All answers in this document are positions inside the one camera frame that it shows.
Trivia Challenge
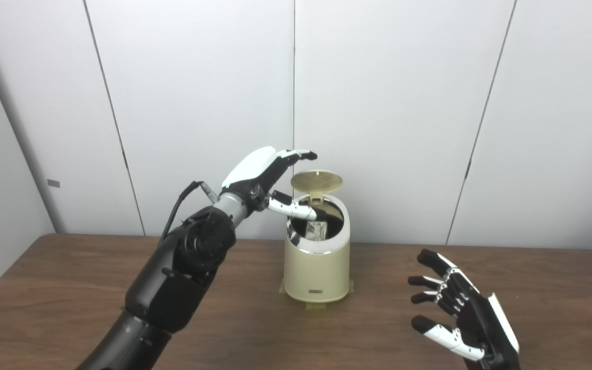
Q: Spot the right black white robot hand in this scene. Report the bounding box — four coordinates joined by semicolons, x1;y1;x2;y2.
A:
408;249;521;370

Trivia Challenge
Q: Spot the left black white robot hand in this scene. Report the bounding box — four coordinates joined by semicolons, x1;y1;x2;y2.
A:
221;146;318;220

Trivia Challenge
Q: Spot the cream round bin lid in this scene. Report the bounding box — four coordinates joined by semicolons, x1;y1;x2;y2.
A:
290;170;343;206

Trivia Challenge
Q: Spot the white green milk carton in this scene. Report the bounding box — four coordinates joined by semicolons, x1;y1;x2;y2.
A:
304;220;327;242

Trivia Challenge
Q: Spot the cream-colored trash bin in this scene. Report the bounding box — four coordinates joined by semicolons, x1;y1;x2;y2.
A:
283;193;351;303

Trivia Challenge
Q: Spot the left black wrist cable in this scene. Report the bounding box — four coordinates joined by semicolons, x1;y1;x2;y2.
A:
158;180;219;245

